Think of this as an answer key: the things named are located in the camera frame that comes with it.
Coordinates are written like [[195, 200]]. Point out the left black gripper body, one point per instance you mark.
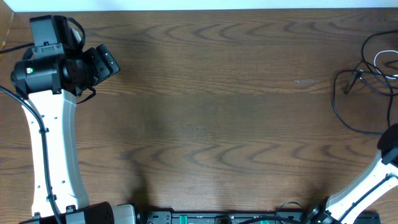
[[101, 61]]

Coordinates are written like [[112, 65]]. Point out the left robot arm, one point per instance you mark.
[[49, 81]]

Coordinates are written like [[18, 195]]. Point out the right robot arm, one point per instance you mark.
[[378, 178]]

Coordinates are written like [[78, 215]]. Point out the cardboard panel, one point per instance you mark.
[[6, 18]]

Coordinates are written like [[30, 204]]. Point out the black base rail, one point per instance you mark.
[[284, 215]]

